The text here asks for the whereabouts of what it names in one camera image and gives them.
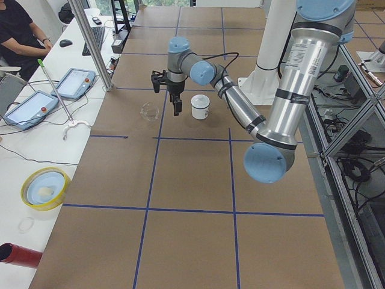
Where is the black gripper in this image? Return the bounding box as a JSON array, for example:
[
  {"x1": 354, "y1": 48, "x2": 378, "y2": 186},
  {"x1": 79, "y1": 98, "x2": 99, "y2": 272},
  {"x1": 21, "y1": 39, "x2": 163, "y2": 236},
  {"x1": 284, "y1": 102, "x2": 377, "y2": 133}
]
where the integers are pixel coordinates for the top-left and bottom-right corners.
[{"x1": 167, "y1": 81, "x2": 185, "y2": 116}]

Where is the white ceramic lid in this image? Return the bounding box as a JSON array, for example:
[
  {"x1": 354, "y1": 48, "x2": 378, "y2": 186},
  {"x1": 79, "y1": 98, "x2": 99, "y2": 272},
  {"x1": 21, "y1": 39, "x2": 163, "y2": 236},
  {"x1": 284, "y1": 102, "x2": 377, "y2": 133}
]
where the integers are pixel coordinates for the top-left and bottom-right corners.
[{"x1": 191, "y1": 94, "x2": 210, "y2": 110}]

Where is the clear glass funnel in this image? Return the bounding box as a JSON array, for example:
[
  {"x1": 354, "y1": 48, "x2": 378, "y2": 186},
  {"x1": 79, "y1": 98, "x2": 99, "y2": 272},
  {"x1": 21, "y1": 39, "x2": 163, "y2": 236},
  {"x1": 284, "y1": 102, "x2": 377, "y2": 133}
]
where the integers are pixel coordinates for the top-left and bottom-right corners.
[{"x1": 140, "y1": 102, "x2": 159, "y2": 122}]

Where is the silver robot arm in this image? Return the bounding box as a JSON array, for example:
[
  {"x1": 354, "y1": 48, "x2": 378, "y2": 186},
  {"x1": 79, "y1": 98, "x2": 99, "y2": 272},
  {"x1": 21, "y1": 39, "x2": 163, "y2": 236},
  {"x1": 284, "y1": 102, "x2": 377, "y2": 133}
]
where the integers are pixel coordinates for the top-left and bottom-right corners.
[{"x1": 163, "y1": 1, "x2": 356, "y2": 183}]

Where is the white enamel mug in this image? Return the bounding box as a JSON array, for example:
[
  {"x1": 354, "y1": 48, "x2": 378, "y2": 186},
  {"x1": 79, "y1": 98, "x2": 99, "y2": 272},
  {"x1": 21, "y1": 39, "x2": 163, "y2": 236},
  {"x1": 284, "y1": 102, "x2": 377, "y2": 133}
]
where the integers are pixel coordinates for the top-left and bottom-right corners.
[{"x1": 192, "y1": 107, "x2": 209, "y2": 120}]

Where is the black box with label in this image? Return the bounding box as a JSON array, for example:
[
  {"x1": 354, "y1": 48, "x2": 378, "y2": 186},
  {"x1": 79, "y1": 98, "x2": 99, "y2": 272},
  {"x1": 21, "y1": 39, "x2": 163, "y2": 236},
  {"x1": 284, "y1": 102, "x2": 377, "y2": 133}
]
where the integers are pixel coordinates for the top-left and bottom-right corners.
[{"x1": 111, "y1": 30, "x2": 129, "y2": 54}]

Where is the upper teach pendant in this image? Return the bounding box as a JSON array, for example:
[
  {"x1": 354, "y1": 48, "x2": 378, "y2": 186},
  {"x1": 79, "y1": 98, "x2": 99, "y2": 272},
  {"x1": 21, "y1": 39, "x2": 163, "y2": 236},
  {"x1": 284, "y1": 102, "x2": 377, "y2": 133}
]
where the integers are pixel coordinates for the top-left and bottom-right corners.
[{"x1": 55, "y1": 68, "x2": 96, "y2": 100}]

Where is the teach pendant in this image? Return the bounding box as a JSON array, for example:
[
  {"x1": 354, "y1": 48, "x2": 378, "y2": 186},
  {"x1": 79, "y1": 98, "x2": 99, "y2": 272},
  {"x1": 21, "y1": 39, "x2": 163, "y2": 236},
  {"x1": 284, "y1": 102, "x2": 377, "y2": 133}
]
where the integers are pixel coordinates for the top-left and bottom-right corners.
[
  {"x1": 55, "y1": 68, "x2": 96, "y2": 100},
  {"x1": 4, "y1": 90, "x2": 58, "y2": 130}
]

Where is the black keyboard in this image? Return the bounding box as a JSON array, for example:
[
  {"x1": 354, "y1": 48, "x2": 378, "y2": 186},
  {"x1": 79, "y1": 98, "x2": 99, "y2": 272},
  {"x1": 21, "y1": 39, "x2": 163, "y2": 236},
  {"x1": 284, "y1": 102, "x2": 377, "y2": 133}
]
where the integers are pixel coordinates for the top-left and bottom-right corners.
[{"x1": 81, "y1": 26, "x2": 106, "y2": 57}]

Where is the black computer mouse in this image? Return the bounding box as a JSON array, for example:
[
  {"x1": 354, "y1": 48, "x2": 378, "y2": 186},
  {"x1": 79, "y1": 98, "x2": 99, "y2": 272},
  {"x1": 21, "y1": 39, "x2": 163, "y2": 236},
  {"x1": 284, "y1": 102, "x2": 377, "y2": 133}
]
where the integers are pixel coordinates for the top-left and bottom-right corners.
[{"x1": 59, "y1": 39, "x2": 73, "y2": 48}]

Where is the metal rod green tip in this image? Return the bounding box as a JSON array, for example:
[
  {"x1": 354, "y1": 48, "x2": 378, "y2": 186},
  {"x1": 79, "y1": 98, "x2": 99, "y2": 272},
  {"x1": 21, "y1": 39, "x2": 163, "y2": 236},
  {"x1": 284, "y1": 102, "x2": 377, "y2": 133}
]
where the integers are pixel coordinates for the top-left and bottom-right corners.
[{"x1": 37, "y1": 58, "x2": 75, "y2": 125}]

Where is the lower teach pendant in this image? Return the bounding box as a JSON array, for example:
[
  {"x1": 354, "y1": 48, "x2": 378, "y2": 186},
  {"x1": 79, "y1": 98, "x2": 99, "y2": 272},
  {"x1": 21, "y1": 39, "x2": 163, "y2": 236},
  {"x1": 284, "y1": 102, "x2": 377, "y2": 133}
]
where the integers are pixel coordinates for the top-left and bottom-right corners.
[{"x1": 4, "y1": 90, "x2": 58, "y2": 130}]

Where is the yellow tape roll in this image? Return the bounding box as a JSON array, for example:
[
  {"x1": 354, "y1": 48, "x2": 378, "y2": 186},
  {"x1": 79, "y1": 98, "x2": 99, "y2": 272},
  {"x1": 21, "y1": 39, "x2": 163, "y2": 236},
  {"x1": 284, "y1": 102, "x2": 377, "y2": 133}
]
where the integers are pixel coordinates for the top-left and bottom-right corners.
[{"x1": 20, "y1": 167, "x2": 71, "y2": 211}]

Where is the seated person black shirt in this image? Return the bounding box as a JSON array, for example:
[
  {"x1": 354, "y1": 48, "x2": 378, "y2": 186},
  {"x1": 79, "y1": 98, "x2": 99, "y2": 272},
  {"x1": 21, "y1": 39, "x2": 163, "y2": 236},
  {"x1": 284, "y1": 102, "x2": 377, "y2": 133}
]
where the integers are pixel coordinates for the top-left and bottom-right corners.
[{"x1": 1, "y1": 0, "x2": 53, "y2": 81}]

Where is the red cylinder bottle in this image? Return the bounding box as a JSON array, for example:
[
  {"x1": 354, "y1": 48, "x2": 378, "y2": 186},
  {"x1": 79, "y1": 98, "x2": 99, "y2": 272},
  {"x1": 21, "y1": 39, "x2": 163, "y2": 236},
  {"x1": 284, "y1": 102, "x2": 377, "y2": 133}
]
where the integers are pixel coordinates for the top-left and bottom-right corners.
[{"x1": 1, "y1": 243, "x2": 43, "y2": 269}]

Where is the black braided cable left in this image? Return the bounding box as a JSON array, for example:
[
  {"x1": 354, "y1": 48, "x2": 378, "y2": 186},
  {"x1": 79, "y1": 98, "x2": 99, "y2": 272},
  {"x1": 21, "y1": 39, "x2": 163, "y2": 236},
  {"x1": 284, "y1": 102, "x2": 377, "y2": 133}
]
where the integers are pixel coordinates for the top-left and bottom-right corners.
[{"x1": 203, "y1": 52, "x2": 240, "y2": 88}]

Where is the aluminium frame post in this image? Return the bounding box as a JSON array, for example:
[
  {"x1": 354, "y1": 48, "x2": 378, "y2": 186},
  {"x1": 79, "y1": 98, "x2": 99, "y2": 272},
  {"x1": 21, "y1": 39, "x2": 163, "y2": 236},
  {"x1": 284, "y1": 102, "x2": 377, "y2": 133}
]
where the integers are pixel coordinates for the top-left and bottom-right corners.
[{"x1": 68, "y1": 0, "x2": 113, "y2": 92}]

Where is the white curved bracket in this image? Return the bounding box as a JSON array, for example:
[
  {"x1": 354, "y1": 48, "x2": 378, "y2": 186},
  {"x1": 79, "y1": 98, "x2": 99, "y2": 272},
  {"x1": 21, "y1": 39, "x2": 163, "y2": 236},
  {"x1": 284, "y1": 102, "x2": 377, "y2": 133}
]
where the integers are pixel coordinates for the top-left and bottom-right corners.
[{"x1": 63, "y1": 120, "x2": 91, "y2": 140}]

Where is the clear ring on table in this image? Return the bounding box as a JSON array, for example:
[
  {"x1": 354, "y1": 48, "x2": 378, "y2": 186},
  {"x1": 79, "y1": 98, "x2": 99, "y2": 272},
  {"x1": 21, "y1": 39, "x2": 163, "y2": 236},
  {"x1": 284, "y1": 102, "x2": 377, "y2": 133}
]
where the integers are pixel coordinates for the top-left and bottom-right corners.
[{"x1": 17, "y1": 217, "x2": 35, "y2": 233}]

